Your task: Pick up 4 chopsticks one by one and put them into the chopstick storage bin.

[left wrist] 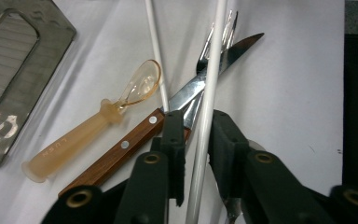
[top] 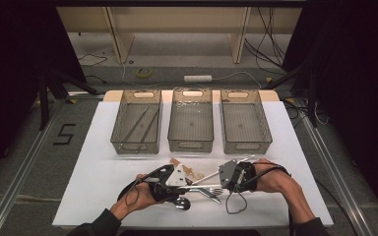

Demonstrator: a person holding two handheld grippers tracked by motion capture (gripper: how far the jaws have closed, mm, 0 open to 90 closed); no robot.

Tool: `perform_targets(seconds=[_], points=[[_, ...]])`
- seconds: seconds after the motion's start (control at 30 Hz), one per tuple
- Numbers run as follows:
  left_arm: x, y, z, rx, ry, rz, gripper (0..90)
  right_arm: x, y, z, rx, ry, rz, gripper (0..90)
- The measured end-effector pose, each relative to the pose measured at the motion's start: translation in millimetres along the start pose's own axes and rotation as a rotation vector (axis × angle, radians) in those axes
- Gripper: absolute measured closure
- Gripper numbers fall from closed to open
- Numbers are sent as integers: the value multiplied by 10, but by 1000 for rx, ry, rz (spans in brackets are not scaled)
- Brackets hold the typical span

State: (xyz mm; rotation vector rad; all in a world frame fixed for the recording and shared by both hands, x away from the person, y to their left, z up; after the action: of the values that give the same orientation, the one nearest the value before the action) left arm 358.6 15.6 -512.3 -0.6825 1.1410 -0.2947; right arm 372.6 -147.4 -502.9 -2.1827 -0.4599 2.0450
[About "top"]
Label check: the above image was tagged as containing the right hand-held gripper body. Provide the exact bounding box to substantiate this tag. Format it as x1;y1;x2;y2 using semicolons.
218;158;258;194

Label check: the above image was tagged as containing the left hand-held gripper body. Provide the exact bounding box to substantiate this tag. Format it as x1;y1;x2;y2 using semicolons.
149;163;191;204

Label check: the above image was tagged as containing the metal spoon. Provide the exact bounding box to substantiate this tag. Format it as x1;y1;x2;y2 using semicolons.
172;196;192;211

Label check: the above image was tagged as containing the metal fork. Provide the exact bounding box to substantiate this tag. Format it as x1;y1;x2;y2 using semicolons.
186;188;223;206

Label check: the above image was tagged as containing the smoky transparent plastic bin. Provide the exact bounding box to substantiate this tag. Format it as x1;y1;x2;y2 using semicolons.
220;88;274;155
166;88;215;153
109;88;162;155

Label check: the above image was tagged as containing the person's left hand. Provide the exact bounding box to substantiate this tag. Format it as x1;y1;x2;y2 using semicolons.
121;173;161;212

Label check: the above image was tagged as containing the person's right hand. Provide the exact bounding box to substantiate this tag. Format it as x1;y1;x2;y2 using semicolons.
253;158;293;195

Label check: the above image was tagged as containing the white power strip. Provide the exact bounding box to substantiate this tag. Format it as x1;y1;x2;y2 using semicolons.
183;75;214;84

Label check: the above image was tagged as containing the yellow tape roll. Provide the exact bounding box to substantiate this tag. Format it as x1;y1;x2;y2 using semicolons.
136;67;153;80

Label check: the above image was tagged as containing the black metal stand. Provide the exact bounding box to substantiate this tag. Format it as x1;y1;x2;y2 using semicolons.
38;67;100;131
261;60;319;128

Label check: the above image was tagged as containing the light wooden shelf unit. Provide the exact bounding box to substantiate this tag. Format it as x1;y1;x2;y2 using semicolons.
56;6;303;65

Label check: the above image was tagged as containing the black curtain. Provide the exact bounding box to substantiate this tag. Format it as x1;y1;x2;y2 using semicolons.
282;0;378;227
0;0;87;190

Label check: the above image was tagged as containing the thin black looped cable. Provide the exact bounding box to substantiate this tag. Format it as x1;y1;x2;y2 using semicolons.
225;188;249;215

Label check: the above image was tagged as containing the thick black gripper cable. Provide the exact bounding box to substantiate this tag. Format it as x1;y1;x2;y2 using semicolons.
117;164;166;207
242;162;294;236

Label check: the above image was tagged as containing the white cable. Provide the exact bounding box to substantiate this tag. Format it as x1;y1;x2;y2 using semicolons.
121;60;264;90

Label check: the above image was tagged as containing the aluminium floor rail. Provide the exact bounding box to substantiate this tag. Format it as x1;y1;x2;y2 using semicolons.
294;97;372;236
0;97;67;236

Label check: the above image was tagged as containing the black cable bundle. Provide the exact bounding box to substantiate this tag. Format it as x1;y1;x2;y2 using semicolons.
243;6;287;71

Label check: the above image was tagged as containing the thin black floor cable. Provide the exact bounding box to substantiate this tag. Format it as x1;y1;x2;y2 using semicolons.
78;53;108;68

